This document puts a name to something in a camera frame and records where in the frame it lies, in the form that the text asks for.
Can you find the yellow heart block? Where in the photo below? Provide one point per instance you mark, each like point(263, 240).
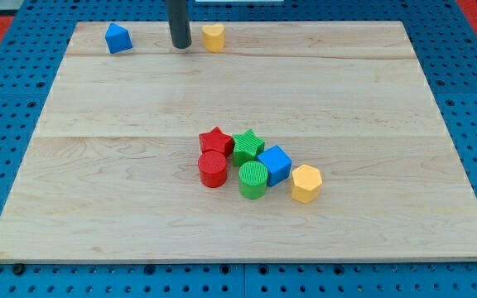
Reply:
point(213, 37)

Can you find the red cylinder block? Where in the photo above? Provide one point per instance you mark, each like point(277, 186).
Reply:
point(212, 168)

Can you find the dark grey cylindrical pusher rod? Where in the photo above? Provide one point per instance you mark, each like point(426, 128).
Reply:
point(179, 23)

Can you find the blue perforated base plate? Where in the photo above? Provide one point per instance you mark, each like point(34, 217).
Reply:
point(31, 52)

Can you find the blue cube block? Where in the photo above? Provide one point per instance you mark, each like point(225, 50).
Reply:
point(278, 164)

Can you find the light wooden board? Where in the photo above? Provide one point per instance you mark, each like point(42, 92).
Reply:
point(110, 174)

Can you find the red star block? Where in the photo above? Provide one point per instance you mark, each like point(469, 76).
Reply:
point(216, 140)

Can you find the green star block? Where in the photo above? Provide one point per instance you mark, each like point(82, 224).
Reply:
point(247, 146)

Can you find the green cylinder block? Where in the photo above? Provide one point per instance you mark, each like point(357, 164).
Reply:
point(252, 179)

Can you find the yellow hexagon block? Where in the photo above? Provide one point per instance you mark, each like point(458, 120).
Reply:
point(306, 182)

